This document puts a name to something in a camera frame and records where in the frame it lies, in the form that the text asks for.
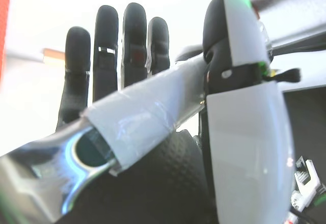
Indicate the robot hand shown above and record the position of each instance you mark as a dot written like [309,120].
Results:
[244,132]

